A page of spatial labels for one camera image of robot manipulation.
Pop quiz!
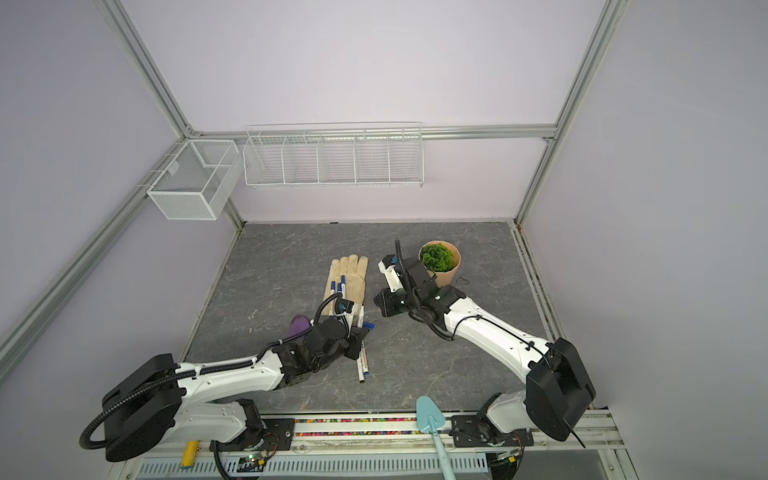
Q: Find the white marker pen five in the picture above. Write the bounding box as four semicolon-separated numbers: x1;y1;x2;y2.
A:
356;358;365;383

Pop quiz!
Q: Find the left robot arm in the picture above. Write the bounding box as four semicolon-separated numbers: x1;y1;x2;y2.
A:
78;317;371;463

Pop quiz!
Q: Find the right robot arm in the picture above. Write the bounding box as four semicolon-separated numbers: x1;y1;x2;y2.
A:
374;254;596;445

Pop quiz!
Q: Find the white marker pen six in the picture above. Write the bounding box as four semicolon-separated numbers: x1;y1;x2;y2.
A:
360;348;369;376

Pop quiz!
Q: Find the tan pot with green plant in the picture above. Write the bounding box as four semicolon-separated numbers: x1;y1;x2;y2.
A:
419;240;461;287

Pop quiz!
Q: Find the beige fabric glove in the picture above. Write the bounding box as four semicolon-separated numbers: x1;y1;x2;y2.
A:
323;254;369;314

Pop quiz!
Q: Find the light blue shovel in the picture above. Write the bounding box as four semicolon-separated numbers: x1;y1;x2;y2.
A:
416;396;456;480

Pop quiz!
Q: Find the white mesh box basket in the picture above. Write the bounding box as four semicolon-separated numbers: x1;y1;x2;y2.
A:
148;139;244;221

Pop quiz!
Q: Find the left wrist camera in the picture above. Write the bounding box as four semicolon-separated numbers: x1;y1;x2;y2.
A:
332;297;355;318

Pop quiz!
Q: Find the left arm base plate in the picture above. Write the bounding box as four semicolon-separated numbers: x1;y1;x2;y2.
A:
218;417;296;452

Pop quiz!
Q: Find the white wire shelf basket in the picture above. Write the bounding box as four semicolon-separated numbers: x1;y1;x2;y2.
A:
243;122;425;188

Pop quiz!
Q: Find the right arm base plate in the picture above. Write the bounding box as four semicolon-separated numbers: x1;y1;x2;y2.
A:
449;414;534;448

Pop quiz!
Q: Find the yellow handled tool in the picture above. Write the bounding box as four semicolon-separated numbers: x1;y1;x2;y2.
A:
180;441;198;470

